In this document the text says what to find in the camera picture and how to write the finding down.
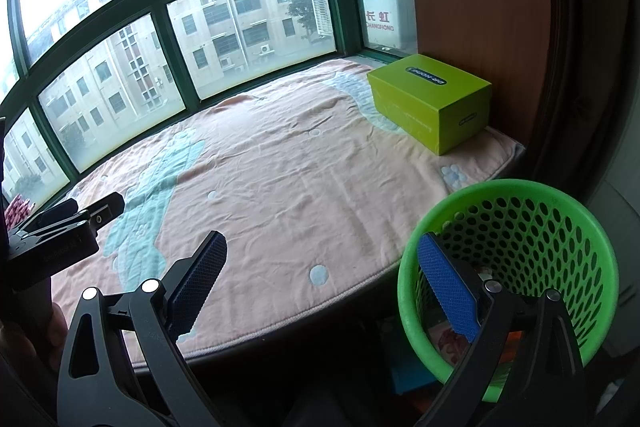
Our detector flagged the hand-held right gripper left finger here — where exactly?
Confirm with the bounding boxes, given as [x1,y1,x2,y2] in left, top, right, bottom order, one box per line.
[56,230,228,427]

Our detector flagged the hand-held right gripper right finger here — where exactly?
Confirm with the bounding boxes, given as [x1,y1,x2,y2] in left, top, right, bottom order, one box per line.
[417,232,586,427]

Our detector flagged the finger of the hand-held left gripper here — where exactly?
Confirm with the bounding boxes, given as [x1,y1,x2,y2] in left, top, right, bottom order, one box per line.
[82,192,126,230]
[22,199,79,233]

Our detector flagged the green mesh plastic basket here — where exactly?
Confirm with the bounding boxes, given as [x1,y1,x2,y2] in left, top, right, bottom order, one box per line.
[397,178,620,403]

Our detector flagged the person's left hand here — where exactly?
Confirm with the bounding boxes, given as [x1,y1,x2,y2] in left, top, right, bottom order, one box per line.
[0,304,68,373]

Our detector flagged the pink and white patterned item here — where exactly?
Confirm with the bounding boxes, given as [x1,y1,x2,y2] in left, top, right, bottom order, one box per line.
[4,199,33,228]

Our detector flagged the blue box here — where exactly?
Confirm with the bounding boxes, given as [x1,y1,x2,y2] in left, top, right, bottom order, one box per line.
[390,352,441,395]

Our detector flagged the pink printed blanket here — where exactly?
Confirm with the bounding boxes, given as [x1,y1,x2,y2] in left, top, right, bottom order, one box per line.
[50,58,526,358]

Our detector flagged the green cardboard box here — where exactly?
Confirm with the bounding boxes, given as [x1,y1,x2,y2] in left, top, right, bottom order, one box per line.
[366,53,493,156]

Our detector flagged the apartment building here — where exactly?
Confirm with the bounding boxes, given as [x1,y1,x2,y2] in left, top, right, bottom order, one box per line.
[0,0,331,188]

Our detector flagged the tree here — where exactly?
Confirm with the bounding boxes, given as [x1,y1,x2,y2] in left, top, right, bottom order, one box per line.
[287,0,321,42]

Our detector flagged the white louvered vent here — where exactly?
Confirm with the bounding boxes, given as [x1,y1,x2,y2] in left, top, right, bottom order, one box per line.
[306,0,335,40]

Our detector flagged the green window frame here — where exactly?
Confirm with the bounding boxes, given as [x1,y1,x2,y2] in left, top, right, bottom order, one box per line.
[0,0,418,202]

